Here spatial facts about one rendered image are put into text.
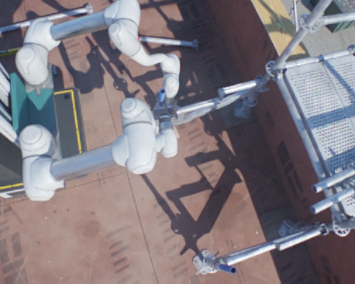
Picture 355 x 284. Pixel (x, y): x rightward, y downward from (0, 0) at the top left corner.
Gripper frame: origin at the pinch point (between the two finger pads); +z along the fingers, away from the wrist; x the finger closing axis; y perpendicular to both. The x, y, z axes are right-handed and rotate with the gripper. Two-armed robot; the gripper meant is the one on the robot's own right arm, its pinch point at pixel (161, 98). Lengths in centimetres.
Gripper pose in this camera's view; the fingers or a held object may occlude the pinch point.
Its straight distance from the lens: 201.0
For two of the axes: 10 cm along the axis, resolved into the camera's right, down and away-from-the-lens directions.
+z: -1.5, -9.3, 3.3
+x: -9.8, 1.1, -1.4
